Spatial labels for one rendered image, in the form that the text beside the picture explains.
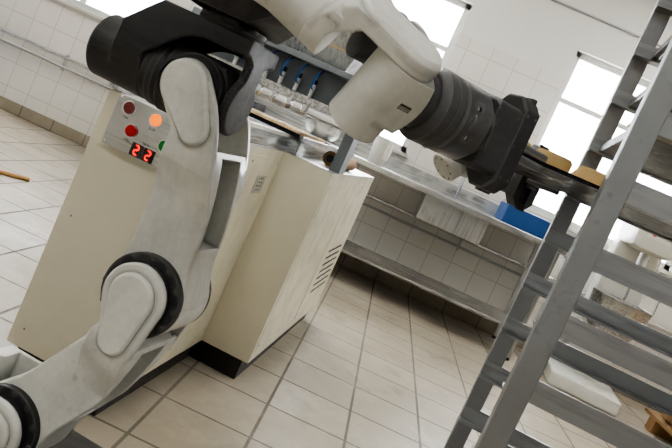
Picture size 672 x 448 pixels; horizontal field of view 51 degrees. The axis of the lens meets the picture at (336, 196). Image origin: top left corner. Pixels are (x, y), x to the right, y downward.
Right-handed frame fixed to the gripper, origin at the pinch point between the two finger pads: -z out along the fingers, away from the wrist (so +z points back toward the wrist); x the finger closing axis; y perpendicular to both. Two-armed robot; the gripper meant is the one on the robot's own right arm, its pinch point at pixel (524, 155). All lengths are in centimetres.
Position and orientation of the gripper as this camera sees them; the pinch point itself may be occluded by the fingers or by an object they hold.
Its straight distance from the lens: 90.7
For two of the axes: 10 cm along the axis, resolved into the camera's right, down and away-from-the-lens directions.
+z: -7.8, -3.0, -5.4
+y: -4.7, -2.8, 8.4
